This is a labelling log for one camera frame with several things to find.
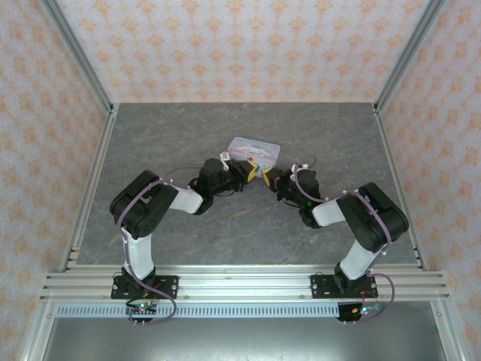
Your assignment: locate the pastel cartoon tin box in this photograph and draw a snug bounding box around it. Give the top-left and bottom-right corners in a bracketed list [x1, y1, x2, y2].
[227, 136, 281, 168]

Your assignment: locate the grey metal sheet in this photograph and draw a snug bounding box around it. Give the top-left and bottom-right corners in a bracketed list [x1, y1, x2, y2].
[22, 317, 467, 361]

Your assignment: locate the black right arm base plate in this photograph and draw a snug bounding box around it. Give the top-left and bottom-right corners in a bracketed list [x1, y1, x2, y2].
[310, 274, 381, 300]

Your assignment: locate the aluminium side rail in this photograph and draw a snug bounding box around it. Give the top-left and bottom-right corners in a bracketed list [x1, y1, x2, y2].
[59, 108, 120, 272]
[373, 105, 428, 270]

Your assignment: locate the aluminium cross rail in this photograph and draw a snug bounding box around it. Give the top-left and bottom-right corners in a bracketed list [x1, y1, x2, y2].
[39, 264, 451, 302]

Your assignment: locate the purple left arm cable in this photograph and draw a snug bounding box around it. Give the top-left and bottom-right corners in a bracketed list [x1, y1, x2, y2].
[116, 165, 206, 326]

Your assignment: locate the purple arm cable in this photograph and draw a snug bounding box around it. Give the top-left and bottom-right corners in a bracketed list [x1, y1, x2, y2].
[116, 165, 206, 326]
[294, 155, 396, 325]

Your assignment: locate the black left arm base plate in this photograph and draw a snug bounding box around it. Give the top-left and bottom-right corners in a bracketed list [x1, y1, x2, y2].
[110, 275, 180, 300]

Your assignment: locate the slotted grey cable duct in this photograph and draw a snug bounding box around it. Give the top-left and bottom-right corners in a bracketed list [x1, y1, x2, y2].
[56, 303, 392, 319]

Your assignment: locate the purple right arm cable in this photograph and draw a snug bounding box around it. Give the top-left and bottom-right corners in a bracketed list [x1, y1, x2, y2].
[294, 155, 396, 325]

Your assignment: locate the aluminium frame post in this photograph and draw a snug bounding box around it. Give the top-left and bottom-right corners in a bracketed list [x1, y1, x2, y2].
[373, 0, 449, 115]
[40, 0, 116, 115]

